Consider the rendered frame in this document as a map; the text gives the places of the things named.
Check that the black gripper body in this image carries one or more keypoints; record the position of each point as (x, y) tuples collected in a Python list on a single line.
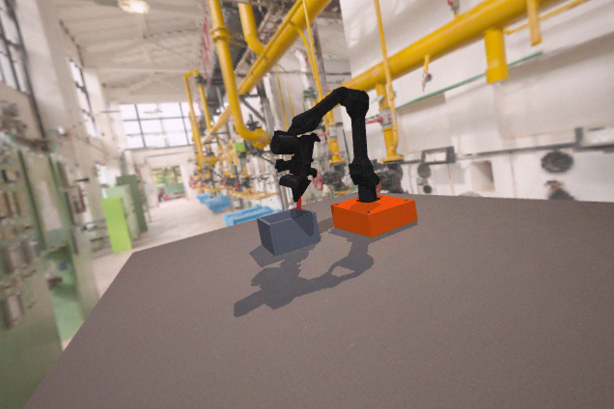
[(301, 170)]

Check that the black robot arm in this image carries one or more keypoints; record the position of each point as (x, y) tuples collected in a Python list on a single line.
[(361, 169)]

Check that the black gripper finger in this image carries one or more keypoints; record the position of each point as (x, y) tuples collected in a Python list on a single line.
[(308, 181), (297, 192)]

